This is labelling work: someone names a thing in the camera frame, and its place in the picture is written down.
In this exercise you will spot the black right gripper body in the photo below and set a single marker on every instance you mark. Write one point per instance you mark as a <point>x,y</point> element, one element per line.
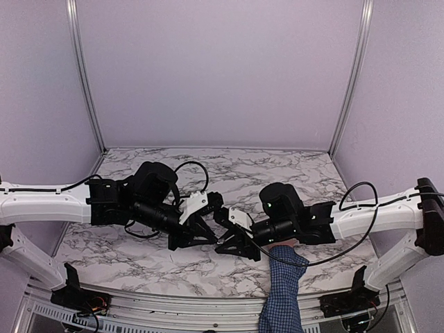
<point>284,229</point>

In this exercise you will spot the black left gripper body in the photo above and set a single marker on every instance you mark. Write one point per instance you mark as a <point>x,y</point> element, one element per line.
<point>149,214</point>

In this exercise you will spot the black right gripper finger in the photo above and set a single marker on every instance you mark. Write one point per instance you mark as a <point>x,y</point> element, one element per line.
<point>227,235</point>
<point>234,245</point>

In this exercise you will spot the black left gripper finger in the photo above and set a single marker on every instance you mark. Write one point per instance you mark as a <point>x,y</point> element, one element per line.
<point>187,243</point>
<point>199,229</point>

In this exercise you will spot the blue checkered sleeve forearm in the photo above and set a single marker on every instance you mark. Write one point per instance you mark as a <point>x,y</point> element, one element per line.
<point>281,312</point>

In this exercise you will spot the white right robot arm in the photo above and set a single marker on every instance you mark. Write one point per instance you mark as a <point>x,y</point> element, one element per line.
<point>419,211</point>

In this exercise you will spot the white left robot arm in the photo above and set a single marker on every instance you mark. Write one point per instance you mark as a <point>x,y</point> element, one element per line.
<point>150,197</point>

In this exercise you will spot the person's hand with long nails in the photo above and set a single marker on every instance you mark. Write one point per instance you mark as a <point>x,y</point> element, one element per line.
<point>290,243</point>

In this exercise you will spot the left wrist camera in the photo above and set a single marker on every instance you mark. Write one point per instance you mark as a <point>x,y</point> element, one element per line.
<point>192,204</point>

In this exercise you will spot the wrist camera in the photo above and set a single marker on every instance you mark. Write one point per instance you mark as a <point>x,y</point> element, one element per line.
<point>240,218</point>
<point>192,204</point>

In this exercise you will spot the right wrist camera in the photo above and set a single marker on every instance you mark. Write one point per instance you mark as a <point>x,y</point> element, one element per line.
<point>240,218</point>

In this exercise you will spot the aluminium front rail frame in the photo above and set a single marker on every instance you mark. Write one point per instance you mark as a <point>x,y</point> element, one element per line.
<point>143,312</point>

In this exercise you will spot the left aluminium corner post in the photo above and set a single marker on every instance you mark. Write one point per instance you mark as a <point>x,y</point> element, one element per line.
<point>74,26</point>

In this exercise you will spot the aluminium corner post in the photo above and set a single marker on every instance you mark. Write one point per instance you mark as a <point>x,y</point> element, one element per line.
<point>74,26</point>
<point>357,64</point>

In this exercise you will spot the right aluminium corner post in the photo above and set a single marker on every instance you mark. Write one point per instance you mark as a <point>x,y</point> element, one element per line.
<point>357,64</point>

